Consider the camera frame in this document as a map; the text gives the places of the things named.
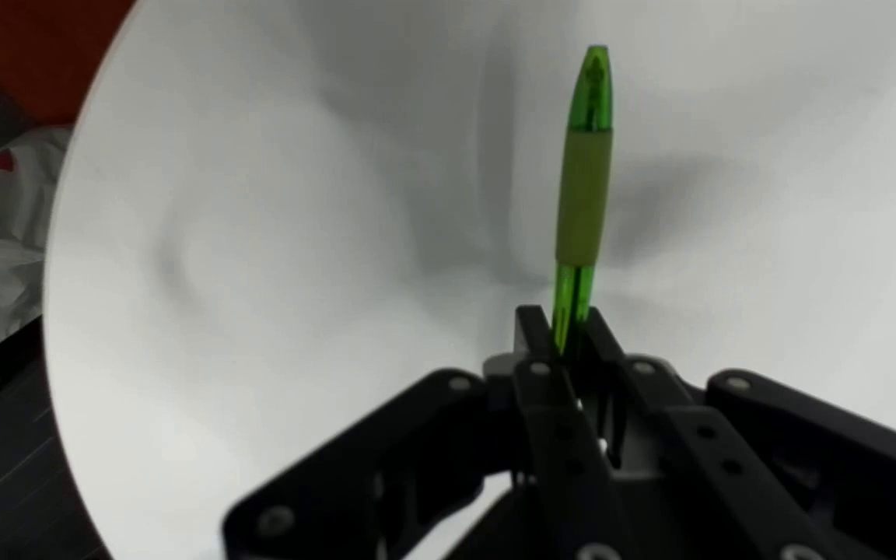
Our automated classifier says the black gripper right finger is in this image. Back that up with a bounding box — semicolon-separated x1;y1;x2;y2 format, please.
570;304;896;560

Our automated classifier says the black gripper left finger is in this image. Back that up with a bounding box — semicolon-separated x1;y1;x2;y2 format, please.
220;303;621;560

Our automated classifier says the green pen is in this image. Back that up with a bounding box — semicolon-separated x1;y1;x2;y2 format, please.
549;42;616;356

